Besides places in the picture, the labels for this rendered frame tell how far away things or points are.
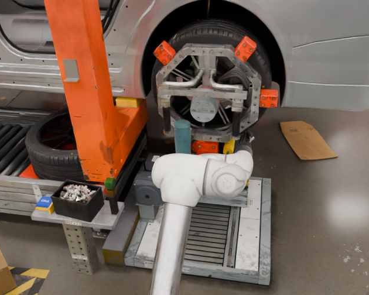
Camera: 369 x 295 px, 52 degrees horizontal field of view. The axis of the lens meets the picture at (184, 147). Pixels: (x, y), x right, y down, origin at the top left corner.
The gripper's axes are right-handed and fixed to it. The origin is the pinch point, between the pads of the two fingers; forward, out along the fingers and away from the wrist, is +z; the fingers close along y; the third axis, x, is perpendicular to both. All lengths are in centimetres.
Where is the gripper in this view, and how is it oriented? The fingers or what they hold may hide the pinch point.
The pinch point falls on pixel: (246, 130)
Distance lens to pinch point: 214.6
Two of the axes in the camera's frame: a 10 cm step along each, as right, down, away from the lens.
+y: 6.7, -5.3, -5.2
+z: 1.9, -5.5, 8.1
